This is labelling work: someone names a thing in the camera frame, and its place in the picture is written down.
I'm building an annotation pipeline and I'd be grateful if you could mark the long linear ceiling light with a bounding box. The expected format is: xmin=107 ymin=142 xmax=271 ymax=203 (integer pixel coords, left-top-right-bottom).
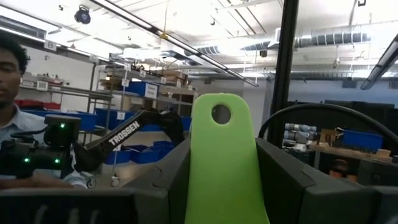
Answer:
xmin=90 ymin=0 xmax=259 ymax=88

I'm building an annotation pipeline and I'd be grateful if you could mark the metal storage shelf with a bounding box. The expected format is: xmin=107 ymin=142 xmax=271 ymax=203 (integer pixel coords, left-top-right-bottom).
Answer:
xmin=90 ymin=60 xmax=200 ymax=147

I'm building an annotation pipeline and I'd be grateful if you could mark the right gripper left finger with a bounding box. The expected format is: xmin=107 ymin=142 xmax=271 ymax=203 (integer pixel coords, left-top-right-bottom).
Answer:
xmin=124 ymin=138 xmax=192 ymax=224

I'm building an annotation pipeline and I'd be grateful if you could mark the person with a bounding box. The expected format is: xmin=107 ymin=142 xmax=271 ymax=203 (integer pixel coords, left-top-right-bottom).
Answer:
xmin=0 ymin=30 xmax=90 ymax=190

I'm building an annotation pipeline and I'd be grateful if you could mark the short linear ceiling light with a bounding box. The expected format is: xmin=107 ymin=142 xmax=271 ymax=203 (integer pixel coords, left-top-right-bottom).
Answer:
xmin=360 ymin=34 xmax=398 ymax=91

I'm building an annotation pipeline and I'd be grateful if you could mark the silver air duct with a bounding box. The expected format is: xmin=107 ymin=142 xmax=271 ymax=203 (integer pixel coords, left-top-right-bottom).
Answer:
xmin=242 ymin=24 xmax=373 ymax=52

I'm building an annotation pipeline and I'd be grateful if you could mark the wooden workbench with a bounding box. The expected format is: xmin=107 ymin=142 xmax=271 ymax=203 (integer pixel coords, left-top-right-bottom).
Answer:
xmin=309 ymin=143 xmax=398 ymax=164

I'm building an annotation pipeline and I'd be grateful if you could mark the black ceiling camera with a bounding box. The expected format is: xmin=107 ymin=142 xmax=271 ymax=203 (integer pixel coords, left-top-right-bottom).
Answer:
xmin=73 ymin=5 xmax=92 ymax=25

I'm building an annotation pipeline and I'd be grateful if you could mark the green measuring cup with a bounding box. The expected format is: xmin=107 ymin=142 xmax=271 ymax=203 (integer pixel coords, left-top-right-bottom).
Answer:
xmin=185 ymin=92 xmax=271 ymax=224

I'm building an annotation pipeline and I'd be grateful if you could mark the blue bin with white label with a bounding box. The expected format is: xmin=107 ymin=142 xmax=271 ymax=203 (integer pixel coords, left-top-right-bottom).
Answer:
xmin=126 ymin=81 xmax=159 ymax=100

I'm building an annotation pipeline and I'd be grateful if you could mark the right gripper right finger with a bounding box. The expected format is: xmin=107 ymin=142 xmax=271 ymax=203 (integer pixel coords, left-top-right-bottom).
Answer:
xmin=255 ymin=138 xmax=379 ymax=224

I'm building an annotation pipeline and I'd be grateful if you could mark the brown cardboard box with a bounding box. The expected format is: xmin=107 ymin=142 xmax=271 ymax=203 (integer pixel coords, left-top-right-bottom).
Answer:
xmin=155 ymin=70 xmax=189 ymax=86

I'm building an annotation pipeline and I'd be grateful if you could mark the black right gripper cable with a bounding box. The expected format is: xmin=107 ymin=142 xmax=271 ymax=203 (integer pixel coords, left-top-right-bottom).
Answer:
xmin=257 ymin=102 xmax=398 ymax=147

